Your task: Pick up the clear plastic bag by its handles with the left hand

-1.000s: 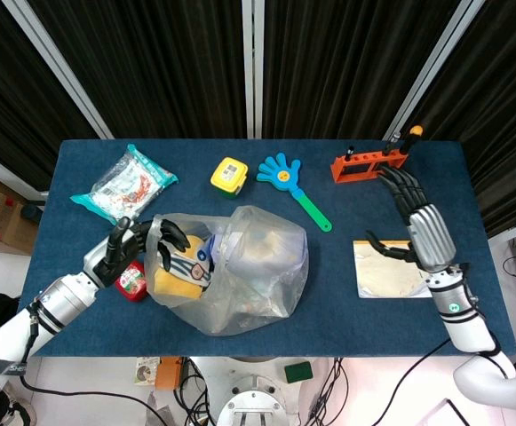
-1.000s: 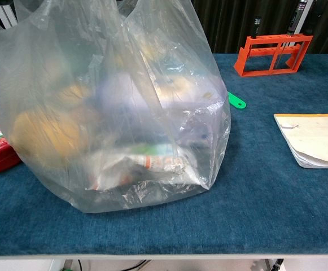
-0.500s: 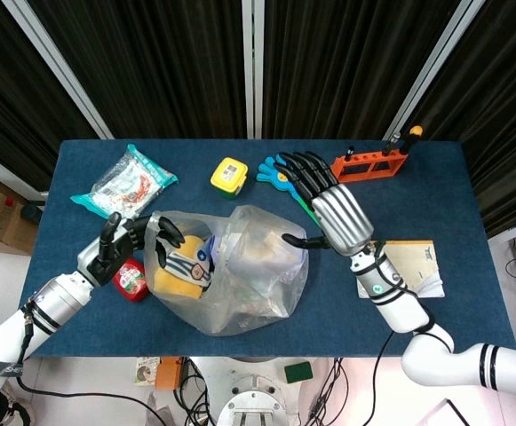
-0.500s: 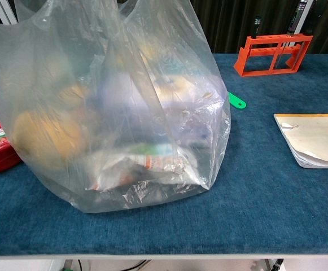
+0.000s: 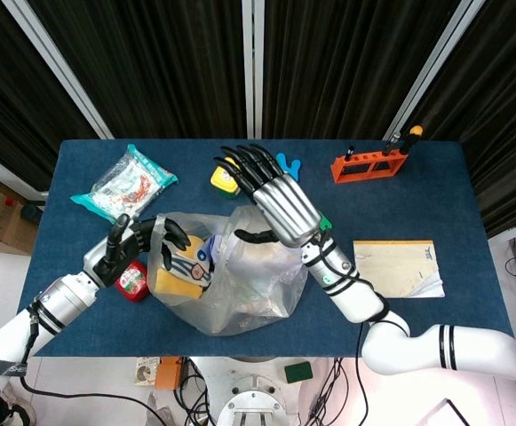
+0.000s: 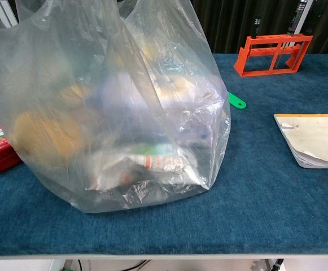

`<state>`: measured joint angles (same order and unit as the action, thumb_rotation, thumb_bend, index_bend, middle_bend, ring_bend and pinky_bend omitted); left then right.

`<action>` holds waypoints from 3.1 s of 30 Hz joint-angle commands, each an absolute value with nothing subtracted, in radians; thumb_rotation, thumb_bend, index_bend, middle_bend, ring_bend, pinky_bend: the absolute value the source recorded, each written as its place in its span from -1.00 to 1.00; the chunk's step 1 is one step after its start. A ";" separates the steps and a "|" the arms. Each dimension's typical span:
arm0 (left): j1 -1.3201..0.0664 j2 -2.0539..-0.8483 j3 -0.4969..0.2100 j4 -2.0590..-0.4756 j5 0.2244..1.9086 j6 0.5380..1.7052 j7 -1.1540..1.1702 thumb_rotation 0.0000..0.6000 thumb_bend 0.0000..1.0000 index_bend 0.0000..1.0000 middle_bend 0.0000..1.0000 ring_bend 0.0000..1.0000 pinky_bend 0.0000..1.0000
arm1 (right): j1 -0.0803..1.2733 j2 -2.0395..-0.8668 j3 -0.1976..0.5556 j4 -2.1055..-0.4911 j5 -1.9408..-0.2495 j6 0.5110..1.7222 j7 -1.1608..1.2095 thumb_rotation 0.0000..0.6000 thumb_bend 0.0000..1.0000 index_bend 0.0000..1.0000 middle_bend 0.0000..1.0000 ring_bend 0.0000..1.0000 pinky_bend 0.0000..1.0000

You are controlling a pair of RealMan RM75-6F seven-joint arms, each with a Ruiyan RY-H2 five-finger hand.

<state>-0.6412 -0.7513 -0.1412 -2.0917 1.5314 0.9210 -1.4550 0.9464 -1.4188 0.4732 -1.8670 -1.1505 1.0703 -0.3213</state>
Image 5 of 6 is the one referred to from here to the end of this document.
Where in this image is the green rectangular block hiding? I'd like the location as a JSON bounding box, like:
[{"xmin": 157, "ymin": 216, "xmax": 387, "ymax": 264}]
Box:
[{"xmin": 283, "ymin": 361, "xmax": 314, "ymax": 385}]

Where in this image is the white upright frame post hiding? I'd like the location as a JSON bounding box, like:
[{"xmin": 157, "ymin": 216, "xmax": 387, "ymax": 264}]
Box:
[{"xmin": 241, "ymin": 0, "xmax": 266, "ymax": 140}]

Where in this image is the worn paper notebook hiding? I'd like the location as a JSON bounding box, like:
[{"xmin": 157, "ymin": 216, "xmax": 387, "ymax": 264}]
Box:
[{"xmin": 353, "ymin": 240, "xmax": 446, "ymax": 299}]

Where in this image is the orange tool rack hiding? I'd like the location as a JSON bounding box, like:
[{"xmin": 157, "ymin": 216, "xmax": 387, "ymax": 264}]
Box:
[{"xmin": 330, "ymin": 150, "xmax": 409, "ymax": 184}]

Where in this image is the blue striped white packet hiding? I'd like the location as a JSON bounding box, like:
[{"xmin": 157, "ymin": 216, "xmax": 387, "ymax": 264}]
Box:
[{"xmin": 171, "ymin": 248, "xmax": 214, "ymax": 285}]

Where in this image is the clear plastic bag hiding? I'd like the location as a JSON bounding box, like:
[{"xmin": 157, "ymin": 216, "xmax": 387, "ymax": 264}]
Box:
[{"xmin": 146, "ymin": 206, "xmax": 310, "ymax": 337}]

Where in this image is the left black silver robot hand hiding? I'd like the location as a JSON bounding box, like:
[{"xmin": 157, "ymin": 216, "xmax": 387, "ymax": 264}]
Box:
[{"xmin": 82, "ymin": 213, "xmax": 193, "ymax": 289}]

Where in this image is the brown cardboard box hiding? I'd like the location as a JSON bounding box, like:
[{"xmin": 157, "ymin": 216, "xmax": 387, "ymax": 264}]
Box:
[{"xmin": 0, "ymin": 166, "xmax": 41, "ymax": 256}]

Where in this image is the black pleated curtain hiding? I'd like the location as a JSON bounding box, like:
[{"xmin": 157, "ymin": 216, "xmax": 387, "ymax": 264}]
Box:
[{"xmin": 0, "ymin": 0, "xmax": 516, "ymax": 239}]

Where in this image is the round label paper pack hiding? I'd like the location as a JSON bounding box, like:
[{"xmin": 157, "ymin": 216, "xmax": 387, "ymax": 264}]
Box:
[{"xmin": 133, "ymin": 357, "xmax": 161, "ymax": 386}]

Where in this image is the red ketchup bottle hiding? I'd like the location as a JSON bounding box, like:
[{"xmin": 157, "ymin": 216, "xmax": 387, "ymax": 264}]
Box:
[{"xmin": 115, "ymin": 260, "xmax": 148, "ymax": 303}]

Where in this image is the small orange box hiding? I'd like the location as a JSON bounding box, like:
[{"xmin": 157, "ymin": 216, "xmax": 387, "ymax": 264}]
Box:
[{"xmin": 155, "ymin": 356, "xmax": 184, "ymax": 391}]

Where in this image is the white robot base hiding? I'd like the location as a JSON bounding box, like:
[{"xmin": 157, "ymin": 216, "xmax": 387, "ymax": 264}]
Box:
[{"xmin": 190, "ymin": 357, "xmax": 303, "ymax": 426}]

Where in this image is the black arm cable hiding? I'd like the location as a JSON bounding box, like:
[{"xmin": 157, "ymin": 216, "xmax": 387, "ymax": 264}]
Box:
[{"xmin": 17, "ymin": 305, "xmax": 170, "ymax": 426}]

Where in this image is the blue felt table cover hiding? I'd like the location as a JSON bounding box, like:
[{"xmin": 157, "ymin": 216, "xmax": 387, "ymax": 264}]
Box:
[{"xmin": 17, "ymin": 138, "xmax": 514, "ymax": 359}]

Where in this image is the blue hand clapper green handle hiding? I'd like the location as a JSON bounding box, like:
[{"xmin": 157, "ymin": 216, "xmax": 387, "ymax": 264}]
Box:
[{"xmin": 275, "ymin": 152, "xmax": 335, "ymax": 233}]

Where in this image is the white slanted frame post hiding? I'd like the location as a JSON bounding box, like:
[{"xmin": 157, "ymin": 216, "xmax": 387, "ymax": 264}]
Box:
[
  {"xmin": 2, "ymin": 0, "xmax": 115, "ymax": 140},
  {"xmin": 381, "ymin": 0, "xmax": 488, "ymax": 141}
]

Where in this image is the teal clear snack packet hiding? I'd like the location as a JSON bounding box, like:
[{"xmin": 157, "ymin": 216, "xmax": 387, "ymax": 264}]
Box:
[{"xmin": 69, "ymin": 144, "xmax": 179, "ymax": 225}]

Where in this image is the orange capped black screwdriver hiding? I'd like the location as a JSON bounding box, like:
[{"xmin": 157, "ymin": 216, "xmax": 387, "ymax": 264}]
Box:
[{"xmin": 400, "ymin": 125, "xmax": 425, "ymax": 155}]

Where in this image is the yellow soft package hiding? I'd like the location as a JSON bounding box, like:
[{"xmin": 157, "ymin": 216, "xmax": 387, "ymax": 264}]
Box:
[{"xmin": 153, "ymin": 234, "xmax": 206, "ymax": 299}]

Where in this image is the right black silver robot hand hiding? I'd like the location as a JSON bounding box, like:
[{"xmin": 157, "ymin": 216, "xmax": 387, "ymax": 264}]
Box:
[{"xmin": 212, "ymin": 143, "xmax": 325, "ymax": 249}]

